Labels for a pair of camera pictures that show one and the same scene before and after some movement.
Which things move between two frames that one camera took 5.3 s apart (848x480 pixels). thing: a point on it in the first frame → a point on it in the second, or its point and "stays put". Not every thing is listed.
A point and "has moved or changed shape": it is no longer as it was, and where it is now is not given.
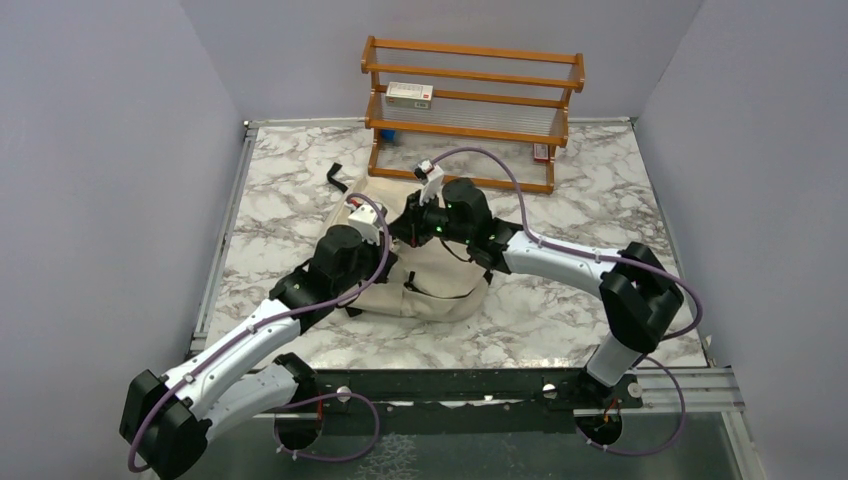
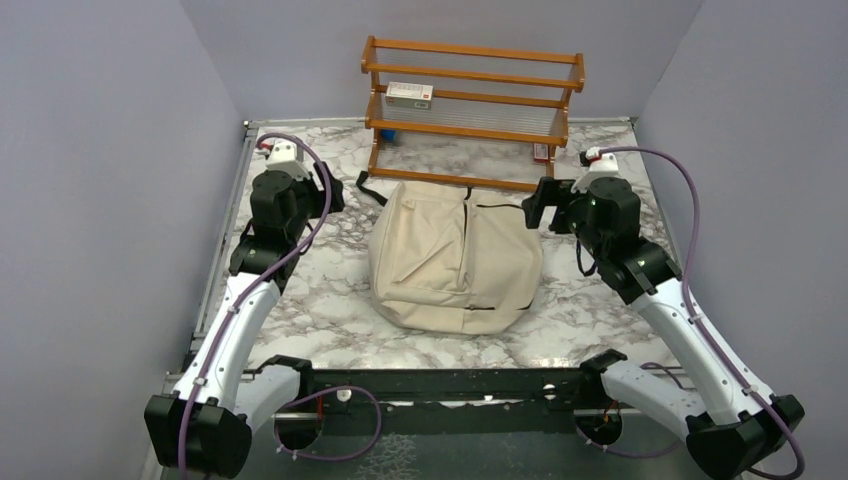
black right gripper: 413,227 → 546,194
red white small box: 541,153 stays put
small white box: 409,95 stays put
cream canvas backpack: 428,281 has moved or changed shape
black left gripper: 384,273 → 320,196
